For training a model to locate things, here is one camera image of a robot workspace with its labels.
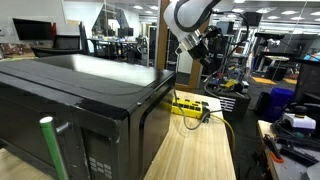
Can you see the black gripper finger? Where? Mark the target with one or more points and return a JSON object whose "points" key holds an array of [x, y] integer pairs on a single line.
{"points": [[211, 61], [205, 64]]}

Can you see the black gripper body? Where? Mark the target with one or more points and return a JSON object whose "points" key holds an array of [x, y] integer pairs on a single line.
{"points": [[199, 50]]}

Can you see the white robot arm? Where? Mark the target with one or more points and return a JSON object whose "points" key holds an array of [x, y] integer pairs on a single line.
{"points": [[170, 16]]}

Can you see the yellow power strip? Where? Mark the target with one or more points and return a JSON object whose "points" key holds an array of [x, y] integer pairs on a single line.
{"points": [[186, 108]]}

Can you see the black equipment rack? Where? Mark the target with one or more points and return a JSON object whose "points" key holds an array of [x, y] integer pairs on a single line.
{"points": [[221, 50]]}

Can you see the blue and white item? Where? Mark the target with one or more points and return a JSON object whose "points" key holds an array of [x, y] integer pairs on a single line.
{"points": [[214, 80]]}

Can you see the yellow tool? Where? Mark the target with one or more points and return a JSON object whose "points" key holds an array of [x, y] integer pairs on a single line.
{"points": [[231, 83]]}

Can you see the small white object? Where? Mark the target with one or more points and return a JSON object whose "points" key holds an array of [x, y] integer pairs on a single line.
{"points": [[245, 87]]}

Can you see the black cabinet with white vents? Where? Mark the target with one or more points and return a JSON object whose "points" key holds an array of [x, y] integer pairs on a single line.
{"points": [[240, 106]]}

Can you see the yellow floor mat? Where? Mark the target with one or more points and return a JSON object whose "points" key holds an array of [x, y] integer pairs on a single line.
{"points": [[263, 80], [290, 81]]}

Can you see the black ceiling speaker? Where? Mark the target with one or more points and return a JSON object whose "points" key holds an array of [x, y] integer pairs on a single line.
{"points": [[253, 19]]}

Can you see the black stand machine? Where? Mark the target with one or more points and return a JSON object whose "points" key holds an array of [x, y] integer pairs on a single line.
{"points": [[268, 35]]}

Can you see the black bin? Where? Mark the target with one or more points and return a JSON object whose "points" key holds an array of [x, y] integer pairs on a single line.
{"points": [[262, 103]]}

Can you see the black floor crate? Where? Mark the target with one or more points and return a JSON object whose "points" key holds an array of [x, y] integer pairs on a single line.
{"points": [[276, 73]]}

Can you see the blue bin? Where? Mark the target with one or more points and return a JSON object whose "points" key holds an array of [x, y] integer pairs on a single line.
{"points": [[280, 100]]}

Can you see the dark background workbench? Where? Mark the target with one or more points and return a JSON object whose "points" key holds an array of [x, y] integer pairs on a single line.
{"points": [[113, 43]]}

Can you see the white box device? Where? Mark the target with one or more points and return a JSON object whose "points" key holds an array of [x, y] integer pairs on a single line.
{"points": [[300, 121]]}

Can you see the black microwave oven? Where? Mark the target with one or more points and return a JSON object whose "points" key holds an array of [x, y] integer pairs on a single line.
{"points": [[83, 86]]}

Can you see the black bar tool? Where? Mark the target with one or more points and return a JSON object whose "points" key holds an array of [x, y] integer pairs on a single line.
{"points": [[298, 156]]}

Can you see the red object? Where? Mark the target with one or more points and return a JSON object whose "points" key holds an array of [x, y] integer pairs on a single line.
{"points": [[53, 30]]}

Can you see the grey rounded object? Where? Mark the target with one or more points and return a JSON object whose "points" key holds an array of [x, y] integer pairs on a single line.
{"points": [[313, 173]]}

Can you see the black monitor beside red object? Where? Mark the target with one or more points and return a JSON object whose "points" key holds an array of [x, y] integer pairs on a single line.
{"points": [[31, 29]]}

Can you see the green pole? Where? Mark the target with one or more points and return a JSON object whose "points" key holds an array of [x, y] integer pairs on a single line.
{"points": [[53, 146]]}

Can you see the cluttered wooden desk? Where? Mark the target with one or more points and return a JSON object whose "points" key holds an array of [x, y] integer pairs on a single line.
{"points": [[16, 51]]}

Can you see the white shelf frame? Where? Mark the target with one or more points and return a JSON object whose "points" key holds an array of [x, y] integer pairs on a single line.
{"points": [[246, 41]]}

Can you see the white wall outlet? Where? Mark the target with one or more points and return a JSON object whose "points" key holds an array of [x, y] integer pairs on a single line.
{"points": [[10, 31]]}

